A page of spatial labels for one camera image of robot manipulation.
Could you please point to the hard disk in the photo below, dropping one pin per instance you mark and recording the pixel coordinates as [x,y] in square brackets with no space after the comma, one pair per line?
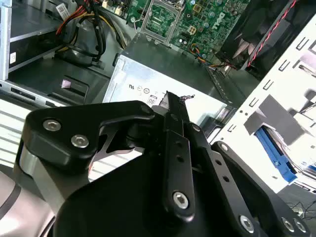
[276,158]

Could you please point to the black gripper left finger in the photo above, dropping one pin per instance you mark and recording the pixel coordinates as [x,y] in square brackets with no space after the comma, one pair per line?
[81,123]

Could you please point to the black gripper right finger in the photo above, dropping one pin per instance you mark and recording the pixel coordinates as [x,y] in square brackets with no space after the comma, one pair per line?
[237,177]

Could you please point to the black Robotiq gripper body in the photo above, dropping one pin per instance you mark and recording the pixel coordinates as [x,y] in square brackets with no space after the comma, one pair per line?
[118,209]

